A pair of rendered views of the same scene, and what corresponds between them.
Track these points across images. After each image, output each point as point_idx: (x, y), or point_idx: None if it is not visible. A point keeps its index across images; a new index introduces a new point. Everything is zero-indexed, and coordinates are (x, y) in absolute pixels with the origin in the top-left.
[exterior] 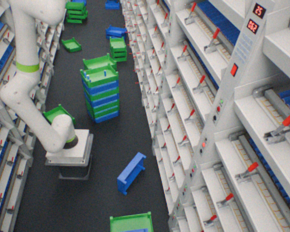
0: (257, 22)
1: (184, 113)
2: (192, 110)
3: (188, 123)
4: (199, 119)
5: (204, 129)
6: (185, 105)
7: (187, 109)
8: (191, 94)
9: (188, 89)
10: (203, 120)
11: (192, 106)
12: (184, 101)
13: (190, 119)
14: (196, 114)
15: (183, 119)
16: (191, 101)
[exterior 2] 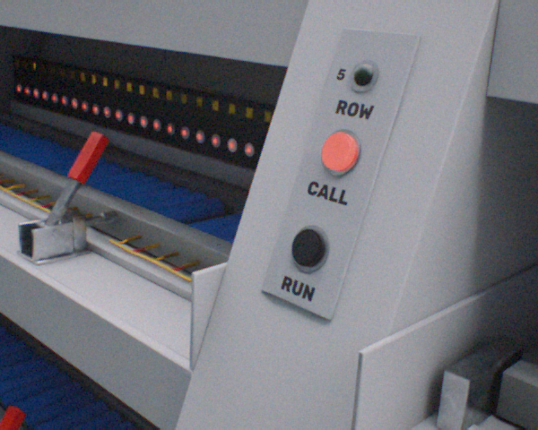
0: None
1: (3, 230)
2: (85, 146)
3: (54, 255)
4: (140, 216)
5: (307, 38)
6: None
7: (21, 217)
8: (87, 3)
9: (56, 5)
10: (273, 9)
11: (47, 208)
12: None
13: (73, 216)
14: (106, 203)
15: (5, 249)
16: (43, 176)
